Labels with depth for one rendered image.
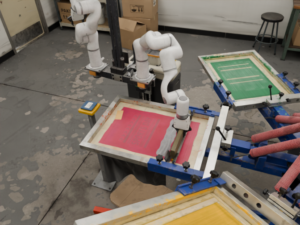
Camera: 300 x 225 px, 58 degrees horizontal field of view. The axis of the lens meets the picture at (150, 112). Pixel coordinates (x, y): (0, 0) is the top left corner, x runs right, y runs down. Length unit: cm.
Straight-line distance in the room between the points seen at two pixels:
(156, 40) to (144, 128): 63
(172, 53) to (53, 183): 192
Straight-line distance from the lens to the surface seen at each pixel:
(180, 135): 172
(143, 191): 271
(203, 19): 549
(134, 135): 187
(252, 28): 545
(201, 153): 172
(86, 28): 207
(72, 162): 310
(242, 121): 354
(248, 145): 176
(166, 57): 161
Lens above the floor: 227
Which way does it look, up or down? 40 degrees down
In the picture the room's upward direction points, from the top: 3 degrees counter-clockwise
